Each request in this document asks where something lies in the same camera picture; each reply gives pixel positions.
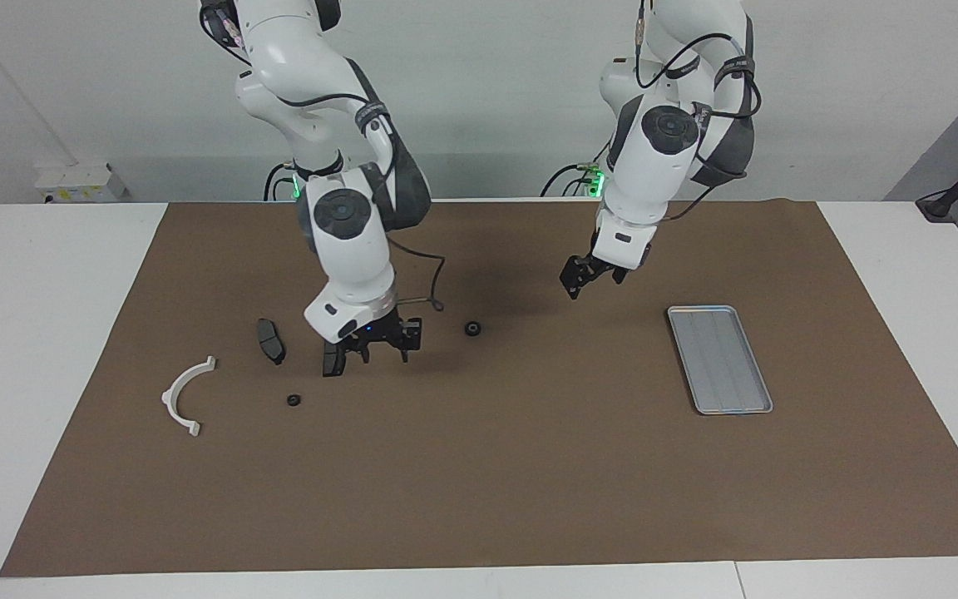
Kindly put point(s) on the large black bearing gear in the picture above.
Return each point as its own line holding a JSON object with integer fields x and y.
{"x": 472, "y": 329}

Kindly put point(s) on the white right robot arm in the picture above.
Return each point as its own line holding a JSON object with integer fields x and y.
{"x": 346, "y": 241}

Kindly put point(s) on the brown table mat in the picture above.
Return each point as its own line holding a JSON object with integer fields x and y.
{"x": 487, "y": 466}

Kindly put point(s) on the white curved plastic bracket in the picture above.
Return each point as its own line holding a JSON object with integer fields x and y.
{"x": 170, "y": 399}

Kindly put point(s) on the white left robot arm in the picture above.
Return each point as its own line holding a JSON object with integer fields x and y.
{"x": 654, "y": 166}

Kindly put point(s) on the curved dark grey brake pad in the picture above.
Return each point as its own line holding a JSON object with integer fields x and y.
{"x": 270, "y": 341}

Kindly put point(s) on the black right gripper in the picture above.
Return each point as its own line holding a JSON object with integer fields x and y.
{"x": 379, "y": 331}

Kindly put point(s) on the white wall socket box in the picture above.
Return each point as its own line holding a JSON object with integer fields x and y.
{"x": 80, "y": 181}

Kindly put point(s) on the rectangular dark grey brake pad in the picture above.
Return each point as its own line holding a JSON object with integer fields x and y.
{"x": 331, "y": 364}

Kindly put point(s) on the silver metal tray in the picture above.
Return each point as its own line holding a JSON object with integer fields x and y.
{"x": 720, "y": 362}

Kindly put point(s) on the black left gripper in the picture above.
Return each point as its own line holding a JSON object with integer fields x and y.
{"x": 595, "y": 264}

